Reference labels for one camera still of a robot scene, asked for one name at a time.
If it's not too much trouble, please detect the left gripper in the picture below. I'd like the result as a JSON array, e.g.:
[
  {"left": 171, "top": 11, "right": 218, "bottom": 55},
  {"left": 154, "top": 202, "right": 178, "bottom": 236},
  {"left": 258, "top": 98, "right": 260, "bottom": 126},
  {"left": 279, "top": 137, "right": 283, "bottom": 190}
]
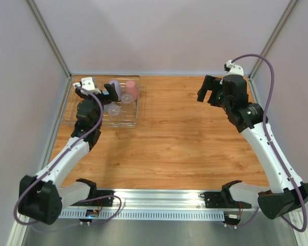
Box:
[{"left": 75, "top": 84, "right": 117, "bottom": 129}]

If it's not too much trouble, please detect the purple plastic cup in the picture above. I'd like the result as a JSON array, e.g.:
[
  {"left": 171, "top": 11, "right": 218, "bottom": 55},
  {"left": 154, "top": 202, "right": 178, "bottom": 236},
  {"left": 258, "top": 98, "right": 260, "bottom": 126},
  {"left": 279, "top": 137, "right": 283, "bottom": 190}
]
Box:
[{"left": 109, "top": 80, "right": 123, "bottom": 97}]

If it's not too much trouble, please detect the pink plastic cup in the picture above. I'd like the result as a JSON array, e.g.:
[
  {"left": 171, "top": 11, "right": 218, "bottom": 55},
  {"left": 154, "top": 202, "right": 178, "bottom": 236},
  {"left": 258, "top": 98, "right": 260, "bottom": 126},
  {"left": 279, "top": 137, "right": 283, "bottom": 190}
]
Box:
[{"left": 125, "top": 80, "right": 139, "bottom": 101}]

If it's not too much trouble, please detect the clear glass tumbler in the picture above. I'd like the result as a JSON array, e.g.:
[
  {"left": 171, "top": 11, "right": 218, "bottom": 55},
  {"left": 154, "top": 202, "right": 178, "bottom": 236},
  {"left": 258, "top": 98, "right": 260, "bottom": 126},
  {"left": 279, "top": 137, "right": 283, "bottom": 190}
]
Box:
[
  {"left": 107, "top": 104, "right": 122, "bottom": 120},
  {"left": 121, "top": 93, "right": 137, "bottom": 115}
]

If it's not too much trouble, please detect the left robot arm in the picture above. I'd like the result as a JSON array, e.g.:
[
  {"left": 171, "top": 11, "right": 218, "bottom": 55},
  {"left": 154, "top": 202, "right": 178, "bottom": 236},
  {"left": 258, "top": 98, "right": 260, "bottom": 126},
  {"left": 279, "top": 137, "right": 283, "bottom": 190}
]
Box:
[{"left": 13, "top": 82, "right": 119, "bottom": 226}]

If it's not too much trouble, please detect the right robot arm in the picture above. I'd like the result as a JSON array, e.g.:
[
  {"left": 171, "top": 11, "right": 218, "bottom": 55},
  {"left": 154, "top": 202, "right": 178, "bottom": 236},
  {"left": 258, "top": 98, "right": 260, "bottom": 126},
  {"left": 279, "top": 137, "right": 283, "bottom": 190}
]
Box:
[{"left": 197, "top": 75, "right": 308, "bottom": 219}]

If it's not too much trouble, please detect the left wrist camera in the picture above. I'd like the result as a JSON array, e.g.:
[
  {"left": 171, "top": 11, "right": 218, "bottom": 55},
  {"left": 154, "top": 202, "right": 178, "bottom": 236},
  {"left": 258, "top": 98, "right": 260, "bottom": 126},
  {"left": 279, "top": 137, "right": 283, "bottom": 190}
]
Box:
[{"left": 73, "top": 77, "right": 102, "bottom": 95}]

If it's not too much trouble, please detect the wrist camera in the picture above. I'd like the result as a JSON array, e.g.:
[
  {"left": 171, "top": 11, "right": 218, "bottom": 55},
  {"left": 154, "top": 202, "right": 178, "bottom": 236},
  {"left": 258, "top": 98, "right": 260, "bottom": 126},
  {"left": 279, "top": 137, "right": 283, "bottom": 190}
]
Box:
[
  {"left": 73, "top": 77, "right": 102, "bottom": 95},
  {"left": 224, "top": 60, "right": 244, "bottom": 77}
]

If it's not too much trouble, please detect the clear wire dish rack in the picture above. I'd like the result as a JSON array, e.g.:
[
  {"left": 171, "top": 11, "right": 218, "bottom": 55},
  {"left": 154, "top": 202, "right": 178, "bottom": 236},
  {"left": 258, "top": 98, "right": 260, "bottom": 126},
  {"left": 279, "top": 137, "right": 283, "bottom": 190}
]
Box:
[{"left": 61, "top": 75, "right": 141, "bottom": 128}]

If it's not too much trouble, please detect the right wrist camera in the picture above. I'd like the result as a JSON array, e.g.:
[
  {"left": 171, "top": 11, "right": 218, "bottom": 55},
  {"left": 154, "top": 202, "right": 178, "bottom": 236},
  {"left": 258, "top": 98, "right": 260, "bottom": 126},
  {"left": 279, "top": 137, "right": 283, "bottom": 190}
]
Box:
[{"left": 224, "top": 60, "right": 244, "bottom": 77}]

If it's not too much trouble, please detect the left aluminium corner post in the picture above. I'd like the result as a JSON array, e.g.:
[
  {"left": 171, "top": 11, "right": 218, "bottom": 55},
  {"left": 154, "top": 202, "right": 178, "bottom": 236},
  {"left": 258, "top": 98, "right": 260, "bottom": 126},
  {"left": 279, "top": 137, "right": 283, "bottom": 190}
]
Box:
[{"left": 25, "top": 0, "right": 71, "bottom": 77}]

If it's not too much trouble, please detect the aluminium corner post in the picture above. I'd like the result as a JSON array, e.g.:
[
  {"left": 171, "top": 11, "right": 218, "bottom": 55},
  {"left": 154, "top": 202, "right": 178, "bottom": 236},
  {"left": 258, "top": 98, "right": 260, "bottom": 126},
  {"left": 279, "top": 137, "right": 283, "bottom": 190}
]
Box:
[
  {"left": 25, "top": 0, "right": 71, "bottom": 77},
  {"left": 248, "top": 0, "right": 300, "bottom": 79}
]

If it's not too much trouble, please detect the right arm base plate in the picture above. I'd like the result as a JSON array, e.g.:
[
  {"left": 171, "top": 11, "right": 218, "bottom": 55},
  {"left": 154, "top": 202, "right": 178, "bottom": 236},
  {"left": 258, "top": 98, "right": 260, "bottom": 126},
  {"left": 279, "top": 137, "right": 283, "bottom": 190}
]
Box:
[{"left": 199, "top": 191, "right": 252, "bottom": 209}]

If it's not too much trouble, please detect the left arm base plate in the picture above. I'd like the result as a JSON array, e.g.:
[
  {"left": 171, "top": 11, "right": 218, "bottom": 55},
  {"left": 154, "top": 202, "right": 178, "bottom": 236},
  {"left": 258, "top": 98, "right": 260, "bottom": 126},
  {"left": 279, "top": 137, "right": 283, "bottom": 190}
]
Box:
[{"left": 72, "top": 190, "right": 114, "bottom": 207}]

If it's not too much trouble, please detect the right aluminium corner post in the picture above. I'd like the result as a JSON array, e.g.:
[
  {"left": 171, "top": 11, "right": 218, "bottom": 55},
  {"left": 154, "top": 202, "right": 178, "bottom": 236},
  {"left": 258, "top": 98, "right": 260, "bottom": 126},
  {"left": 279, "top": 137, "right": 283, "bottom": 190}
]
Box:
[{"left": 248, "top": 0, "right": 300, "bottom": 79}]

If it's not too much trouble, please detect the slotted cable duct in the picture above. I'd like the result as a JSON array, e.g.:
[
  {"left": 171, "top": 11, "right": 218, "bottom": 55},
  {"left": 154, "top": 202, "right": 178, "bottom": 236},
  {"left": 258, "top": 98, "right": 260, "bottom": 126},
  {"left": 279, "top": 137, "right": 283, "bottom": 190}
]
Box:
[{"left": 59, "top": 209, "right": 225, "bottom": 221}]

